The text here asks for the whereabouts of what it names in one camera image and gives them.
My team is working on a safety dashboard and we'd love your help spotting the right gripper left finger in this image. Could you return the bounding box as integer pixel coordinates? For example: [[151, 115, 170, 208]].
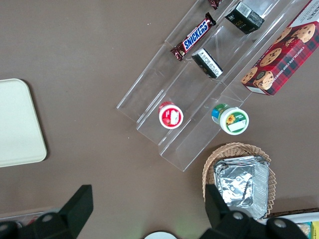
[[0, 184, 94, 239]]

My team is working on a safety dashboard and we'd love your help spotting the red plaid cookie box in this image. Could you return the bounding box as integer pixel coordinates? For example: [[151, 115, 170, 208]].
[[240, 0, 319, 97]]

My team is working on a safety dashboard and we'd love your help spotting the small black box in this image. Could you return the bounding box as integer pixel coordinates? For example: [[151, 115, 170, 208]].
[[191, 48, 224, 80], [224, 1, 265, 35]]

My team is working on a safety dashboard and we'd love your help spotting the green lidded yogurt cup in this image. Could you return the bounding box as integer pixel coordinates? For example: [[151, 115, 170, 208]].
[[211, 103, 250, 136]]

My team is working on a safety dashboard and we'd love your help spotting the aluminium foil tray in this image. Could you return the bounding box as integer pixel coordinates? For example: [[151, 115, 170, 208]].
[[213, 155, 271, 220]]

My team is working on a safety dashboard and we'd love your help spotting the white snack bin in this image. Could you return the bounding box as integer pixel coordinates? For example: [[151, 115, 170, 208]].
[[265, 211, 319, 239]]

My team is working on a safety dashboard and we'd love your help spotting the light wicker basket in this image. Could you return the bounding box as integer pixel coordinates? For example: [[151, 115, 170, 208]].
[[202, 142, 277, 220]]

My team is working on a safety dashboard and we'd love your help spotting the cream plastic tray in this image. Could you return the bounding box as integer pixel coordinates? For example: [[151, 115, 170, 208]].
[[0, 78, 47, 168]]

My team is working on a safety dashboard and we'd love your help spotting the red lidded yogurt cup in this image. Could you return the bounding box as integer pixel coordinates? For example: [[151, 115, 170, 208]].
[[158, 101, 184, 130]]

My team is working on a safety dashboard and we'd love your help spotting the large clear cookie bag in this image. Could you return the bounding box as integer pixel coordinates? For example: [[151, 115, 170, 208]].
[[296, 223, 312, 237]]

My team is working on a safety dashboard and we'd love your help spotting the clear acrylic step display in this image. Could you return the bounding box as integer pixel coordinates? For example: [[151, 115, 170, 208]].
[[116, 0, 319, 172]]

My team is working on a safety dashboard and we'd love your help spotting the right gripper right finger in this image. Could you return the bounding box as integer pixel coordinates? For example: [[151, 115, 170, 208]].
[[199, 184, 310, 239]]

